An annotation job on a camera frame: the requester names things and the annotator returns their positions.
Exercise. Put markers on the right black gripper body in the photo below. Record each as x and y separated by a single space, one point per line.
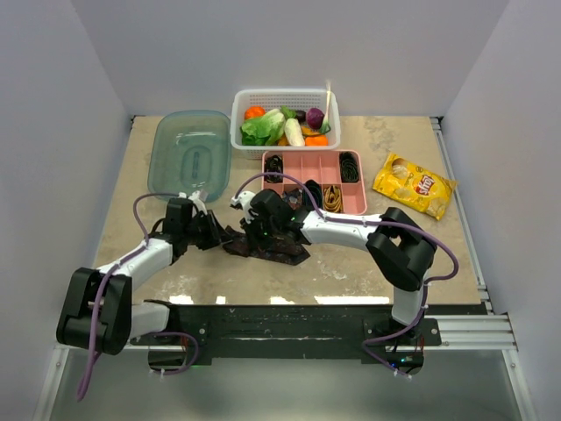
276 226

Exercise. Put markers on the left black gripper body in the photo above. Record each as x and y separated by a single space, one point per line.
186 231

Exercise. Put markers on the dark patterned necktie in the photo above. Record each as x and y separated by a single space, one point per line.
278 251

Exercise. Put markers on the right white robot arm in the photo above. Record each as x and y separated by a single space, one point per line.
395 242

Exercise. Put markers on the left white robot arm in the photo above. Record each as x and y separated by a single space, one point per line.
98 311

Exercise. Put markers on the rolled floral tie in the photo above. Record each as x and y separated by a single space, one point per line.
293 198

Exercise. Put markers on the rolled dark blue tie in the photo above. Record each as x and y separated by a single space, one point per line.
316 195

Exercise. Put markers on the rolled yellow tie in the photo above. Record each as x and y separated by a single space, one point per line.
332 199

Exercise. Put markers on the rolled black tie left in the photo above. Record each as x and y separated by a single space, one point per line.
274 167

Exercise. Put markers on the rolled black tie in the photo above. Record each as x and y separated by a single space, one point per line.
274 167
349 168

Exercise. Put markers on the teal transparent container lid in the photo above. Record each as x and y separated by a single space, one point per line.
191 151

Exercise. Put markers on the pink divided organizer tray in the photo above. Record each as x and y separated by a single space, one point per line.
323 167

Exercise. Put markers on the rolled black tie right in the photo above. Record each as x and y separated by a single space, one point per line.
349 168

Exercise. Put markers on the green lettuce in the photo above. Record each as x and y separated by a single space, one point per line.
263 131

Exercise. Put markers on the white daikon radish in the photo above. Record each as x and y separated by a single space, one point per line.
293 132

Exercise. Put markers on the green onion stalk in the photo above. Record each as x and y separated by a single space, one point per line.
325 126

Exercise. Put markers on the dark eggplant toy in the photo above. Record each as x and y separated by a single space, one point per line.
300 116

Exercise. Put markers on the purple onion toy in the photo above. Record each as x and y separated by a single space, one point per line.
314 118

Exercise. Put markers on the orange pumpkin toy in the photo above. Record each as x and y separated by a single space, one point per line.
254 112

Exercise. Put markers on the white plastic basket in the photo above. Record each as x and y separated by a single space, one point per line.
293 98

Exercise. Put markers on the yellow chips bag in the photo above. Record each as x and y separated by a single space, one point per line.
414 186

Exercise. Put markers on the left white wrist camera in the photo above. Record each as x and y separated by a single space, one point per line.
197 198

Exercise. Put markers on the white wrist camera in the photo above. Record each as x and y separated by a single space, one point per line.
242 201
197 198

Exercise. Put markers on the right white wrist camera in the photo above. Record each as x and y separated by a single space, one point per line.
242 201

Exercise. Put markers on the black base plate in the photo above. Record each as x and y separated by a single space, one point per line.
318 332

